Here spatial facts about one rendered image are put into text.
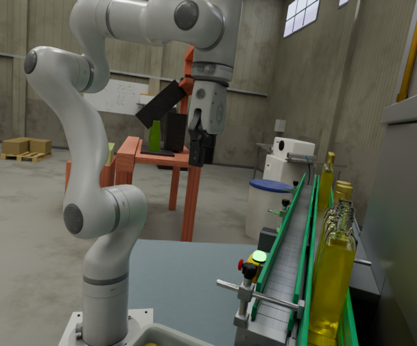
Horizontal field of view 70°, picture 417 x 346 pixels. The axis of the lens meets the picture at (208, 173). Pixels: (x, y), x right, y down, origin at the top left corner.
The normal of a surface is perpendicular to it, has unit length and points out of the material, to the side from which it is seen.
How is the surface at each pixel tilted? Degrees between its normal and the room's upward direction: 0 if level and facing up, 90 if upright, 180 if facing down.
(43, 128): 90
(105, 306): 86
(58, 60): 61
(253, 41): 90
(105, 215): 76
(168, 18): 100
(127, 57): 90
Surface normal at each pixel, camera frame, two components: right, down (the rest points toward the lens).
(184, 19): -0.49, 0.25
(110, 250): 0.14, -0.78
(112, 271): 0.58, 0.10
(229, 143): 0.17, 0.20
